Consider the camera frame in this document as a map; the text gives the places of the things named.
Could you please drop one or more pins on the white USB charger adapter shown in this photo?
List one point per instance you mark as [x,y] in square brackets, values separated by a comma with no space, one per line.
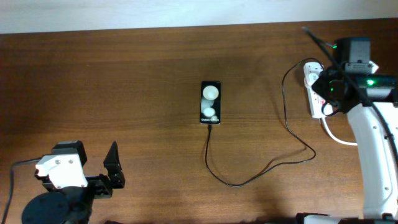
[312,72]

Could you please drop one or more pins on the black Galaxy smartphone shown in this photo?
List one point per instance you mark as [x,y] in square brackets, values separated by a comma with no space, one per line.
[210,102]

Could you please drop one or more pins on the white power strip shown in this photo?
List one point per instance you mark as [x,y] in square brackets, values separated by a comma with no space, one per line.
[316,102]

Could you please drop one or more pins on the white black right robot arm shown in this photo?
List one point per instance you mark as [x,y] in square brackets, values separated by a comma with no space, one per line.
[369,101]

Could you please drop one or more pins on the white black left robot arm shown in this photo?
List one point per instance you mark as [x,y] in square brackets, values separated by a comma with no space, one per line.
[70,193]

